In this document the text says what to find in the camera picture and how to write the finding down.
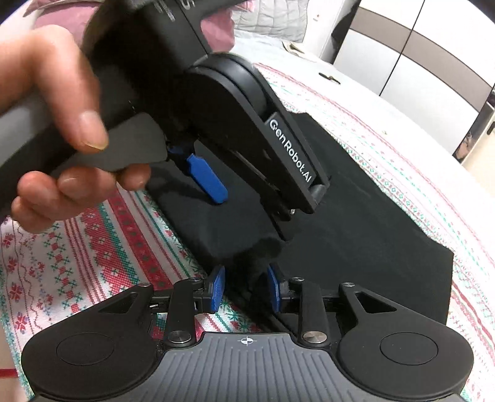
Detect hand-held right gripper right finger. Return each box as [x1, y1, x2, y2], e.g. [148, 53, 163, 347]
[267, 263, 399, 345]

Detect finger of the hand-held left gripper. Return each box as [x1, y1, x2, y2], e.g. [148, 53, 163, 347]
[168, 143, 229, 204]
[232, 149, 310, 242]

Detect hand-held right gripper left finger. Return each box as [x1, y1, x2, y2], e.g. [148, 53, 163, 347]
[97, 265, 227, 346]

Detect black pants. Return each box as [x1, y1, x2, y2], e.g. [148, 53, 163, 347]
[145, 112, 455, 326]

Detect person's left hand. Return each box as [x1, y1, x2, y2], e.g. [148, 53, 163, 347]
[0, 27, 152, 233]

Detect pink pillow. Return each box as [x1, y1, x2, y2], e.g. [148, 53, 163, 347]
[204, 21, 237, 53]

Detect beige cloth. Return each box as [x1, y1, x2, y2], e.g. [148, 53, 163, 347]
[282, 40, 322, 63]

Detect grey quilted headboard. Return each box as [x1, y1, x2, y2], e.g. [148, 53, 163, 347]
[232, 0, 364, 35]

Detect patterned knitted blanket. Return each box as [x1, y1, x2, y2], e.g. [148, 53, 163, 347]
[0, 62, 495, 402]

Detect hanging dark clothes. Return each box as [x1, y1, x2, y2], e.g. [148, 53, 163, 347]
[330, 0, 362, 64]

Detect white and taupe wardrobe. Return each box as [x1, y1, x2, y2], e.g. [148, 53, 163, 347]
[333, 0, 495, 128]

